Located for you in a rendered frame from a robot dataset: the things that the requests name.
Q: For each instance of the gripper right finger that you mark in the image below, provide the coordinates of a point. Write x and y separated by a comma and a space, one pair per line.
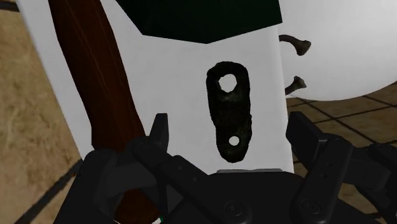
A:
322, 173

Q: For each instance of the brown wooden stick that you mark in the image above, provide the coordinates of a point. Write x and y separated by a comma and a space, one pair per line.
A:
99, 80

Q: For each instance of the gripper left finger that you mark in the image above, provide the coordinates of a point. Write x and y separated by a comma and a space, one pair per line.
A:
186, 176

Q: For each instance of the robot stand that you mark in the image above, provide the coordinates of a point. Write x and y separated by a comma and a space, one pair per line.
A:
201, 18

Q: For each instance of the black flat piece with two holes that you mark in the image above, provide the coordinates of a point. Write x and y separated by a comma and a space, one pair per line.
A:
231, 111

